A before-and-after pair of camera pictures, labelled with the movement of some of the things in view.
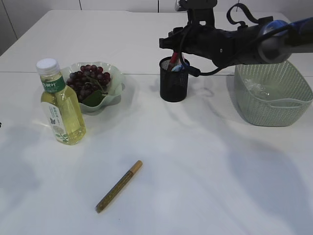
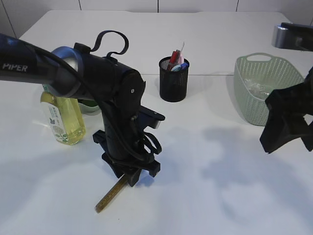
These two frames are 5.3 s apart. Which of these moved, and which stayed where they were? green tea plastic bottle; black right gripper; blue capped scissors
Moved: black right gripper
Stayed: blue capped scissors; green tea plastic bottle
